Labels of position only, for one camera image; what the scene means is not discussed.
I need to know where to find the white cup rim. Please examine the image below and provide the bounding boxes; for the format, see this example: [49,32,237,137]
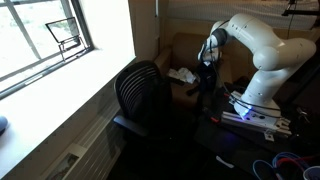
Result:
[303,166,320,180]

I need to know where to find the black clothing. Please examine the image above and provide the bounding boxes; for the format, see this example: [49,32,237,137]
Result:
[186,62,217,111]

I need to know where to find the black framed tablet stand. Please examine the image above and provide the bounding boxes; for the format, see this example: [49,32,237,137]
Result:
[45,17,87,61]

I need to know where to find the red cable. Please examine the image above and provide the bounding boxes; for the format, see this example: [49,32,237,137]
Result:
[275,155,318,171]

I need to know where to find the white crumpled cloth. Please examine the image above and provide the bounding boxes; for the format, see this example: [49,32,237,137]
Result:
[167,67,196,84]

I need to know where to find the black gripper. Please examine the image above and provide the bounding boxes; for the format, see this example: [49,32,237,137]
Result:
[197,35,220,65]

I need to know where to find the tan leather sofa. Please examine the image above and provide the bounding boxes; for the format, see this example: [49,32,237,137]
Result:
[154,33,254,109]

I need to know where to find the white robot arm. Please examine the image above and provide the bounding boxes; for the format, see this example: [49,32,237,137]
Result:
[198,13,316,120]

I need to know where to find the blue coiled cable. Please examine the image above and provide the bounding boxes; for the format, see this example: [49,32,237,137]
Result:
[252,151,313,180]

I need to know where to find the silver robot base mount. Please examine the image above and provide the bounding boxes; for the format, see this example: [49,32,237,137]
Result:
[221,91,292,141]

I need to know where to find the black slatted office chair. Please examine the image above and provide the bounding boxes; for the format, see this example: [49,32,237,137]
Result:
[114,60,196,153]

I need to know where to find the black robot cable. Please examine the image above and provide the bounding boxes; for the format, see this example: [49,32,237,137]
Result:
[208,39,283,113]

